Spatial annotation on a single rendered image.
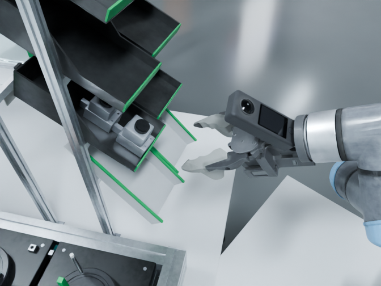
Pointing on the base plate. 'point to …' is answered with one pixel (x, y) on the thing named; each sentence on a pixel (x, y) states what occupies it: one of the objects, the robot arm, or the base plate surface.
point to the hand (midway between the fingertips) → (190, 143)
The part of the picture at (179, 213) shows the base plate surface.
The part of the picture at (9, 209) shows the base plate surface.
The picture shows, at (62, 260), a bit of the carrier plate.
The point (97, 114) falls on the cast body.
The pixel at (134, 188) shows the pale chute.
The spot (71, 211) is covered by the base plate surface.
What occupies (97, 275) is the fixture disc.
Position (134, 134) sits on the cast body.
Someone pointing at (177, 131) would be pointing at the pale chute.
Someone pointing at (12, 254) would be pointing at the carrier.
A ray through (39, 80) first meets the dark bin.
